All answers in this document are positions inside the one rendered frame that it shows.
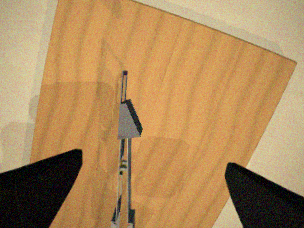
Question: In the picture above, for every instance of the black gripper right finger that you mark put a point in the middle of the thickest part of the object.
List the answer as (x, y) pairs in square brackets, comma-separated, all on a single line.
[(261, 203)]

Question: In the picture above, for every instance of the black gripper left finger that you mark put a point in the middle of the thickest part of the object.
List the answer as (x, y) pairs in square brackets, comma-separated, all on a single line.
[(32, 195)]

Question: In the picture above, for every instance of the wooden board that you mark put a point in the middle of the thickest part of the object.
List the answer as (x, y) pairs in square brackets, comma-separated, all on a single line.
[(203, 97)]

